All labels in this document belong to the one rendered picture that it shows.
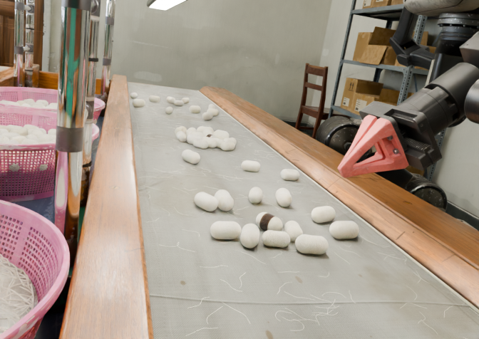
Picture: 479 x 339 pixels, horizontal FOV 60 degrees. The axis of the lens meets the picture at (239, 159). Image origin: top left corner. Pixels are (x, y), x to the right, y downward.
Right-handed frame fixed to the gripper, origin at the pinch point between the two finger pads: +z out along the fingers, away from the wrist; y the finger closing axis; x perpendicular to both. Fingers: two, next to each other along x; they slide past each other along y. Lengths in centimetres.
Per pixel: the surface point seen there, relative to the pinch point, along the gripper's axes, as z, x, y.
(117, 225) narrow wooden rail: 23.7, -12.8, 6.0
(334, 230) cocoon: 5.7, 3.7, 3.5
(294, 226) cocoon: 9.5, -0.1, 3.8
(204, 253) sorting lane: 18.8, -5.5, 6.8
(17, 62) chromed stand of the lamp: 41, -35, -92
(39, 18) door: 73, -84, -488
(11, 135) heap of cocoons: 38, -22, -33
